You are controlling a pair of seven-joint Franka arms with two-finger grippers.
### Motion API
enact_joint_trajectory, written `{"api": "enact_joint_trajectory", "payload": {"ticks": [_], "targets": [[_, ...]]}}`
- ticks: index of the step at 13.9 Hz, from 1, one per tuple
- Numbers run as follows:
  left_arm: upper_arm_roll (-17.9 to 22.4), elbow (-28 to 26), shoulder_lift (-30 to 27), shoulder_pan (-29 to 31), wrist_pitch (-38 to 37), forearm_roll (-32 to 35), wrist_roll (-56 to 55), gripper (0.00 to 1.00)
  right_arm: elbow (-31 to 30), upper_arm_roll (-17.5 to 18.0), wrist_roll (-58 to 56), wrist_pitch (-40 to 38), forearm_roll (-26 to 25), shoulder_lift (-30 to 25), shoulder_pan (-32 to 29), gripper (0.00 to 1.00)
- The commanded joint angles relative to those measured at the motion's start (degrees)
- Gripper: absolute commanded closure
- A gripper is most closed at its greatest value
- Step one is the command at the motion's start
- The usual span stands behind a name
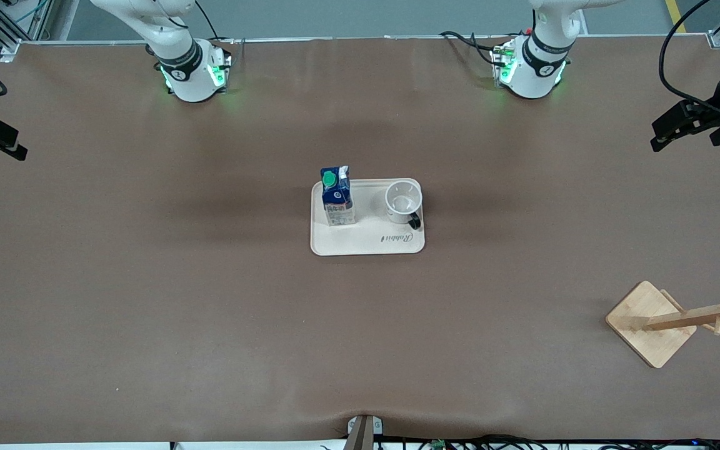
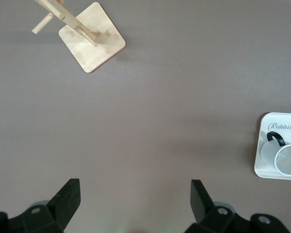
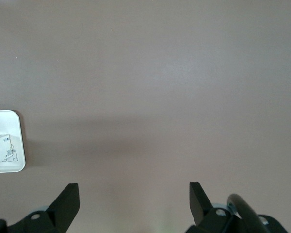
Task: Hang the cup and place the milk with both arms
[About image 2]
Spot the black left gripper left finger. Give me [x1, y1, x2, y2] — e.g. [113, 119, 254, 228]
[24, 179, 81, 233]

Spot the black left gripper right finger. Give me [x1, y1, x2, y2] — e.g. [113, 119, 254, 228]
[185, 179, 252, 233]

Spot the white cup with black handle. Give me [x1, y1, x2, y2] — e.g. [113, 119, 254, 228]
[260, 131, 291, 176]

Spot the wooden cup rack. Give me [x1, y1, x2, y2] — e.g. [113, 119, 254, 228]
[31, 0, 126, 73]

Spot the white tray with Rabbit print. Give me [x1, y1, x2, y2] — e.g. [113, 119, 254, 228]
[254, 112, 291, 181]

